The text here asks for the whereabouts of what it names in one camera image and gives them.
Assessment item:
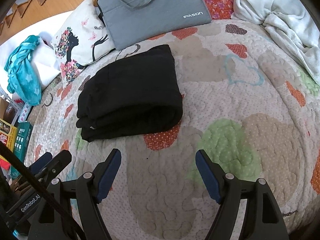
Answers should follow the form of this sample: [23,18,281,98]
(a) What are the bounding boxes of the black pants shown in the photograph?
[76,44,183,142]

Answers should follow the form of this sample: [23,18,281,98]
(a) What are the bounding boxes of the green box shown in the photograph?
[13,121,33,163]

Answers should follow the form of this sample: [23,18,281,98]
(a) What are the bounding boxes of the yellow box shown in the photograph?
[0,119,17,152]

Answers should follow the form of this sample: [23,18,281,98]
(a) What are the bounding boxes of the teal star cloth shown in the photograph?
[4,35,42,106]

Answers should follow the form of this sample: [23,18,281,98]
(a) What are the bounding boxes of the heart pattern quilt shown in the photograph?
[24,20,319,239]

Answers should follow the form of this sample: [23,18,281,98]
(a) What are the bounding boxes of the white printed pillow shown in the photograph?
[50,0,115,86]

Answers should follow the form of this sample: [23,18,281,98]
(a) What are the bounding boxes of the grey laptop bag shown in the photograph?
[97,0,212,50]

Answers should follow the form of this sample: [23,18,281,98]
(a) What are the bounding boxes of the white fleece blanket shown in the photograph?
[232,0,319,83]

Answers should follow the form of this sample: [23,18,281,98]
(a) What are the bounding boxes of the black cable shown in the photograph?
[0,142,87,240]

